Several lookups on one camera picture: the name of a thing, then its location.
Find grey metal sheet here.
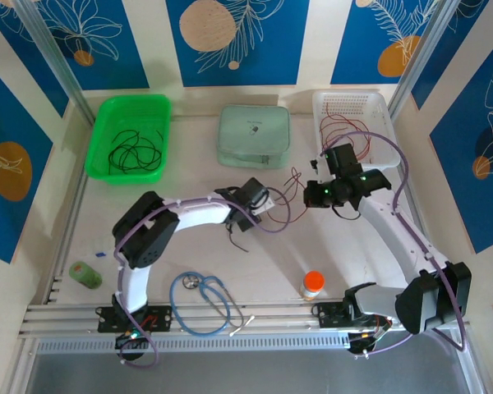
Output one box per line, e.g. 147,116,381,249
24,328,484,394

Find mint green zip pouch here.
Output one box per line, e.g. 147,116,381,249
217,104,292,169

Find black cable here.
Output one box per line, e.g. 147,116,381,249
227,229,251,253
118,130,166,172
108,129,157,174

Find white plastic basket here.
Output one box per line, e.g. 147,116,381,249
311,89,399,173

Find aluminium frame post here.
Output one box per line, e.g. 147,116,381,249
14,0,96,124
388,0,465,120

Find blue stethoscope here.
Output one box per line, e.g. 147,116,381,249
168,270,256,338

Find red cable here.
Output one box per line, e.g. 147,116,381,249
269,166,316,226
319,114,373,162
322,102,374,157

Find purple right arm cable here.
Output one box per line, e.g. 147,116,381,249
319,130,468,358

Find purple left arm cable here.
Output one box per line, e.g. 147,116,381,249
113,186,293,370

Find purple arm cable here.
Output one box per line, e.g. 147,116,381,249
113,186,293,370
319,130,468,358

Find green plastic basket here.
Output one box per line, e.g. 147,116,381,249
84,93,173,186

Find grey slotted cable duct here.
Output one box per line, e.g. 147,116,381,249
35,334,351,355

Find orange lid pill bottle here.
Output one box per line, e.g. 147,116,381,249
299,270,325,303

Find aluminium rail frame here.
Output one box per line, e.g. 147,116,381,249
18,295,468,340

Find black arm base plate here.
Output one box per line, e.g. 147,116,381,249
314,301,394,329
96,304,174,334

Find small green bottle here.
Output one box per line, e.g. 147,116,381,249
68,261,104,291

